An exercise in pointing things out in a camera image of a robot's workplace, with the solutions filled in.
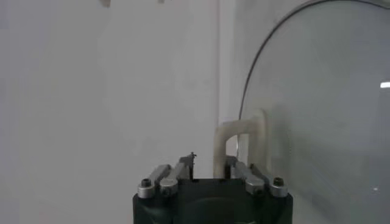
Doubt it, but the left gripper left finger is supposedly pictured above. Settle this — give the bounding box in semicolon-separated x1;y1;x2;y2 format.
136;152;197;199

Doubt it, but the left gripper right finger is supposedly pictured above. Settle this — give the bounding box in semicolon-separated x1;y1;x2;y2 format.
224;155;289;198

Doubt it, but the glass lid with cream handle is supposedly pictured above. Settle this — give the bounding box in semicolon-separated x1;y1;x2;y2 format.
212;0;390;224

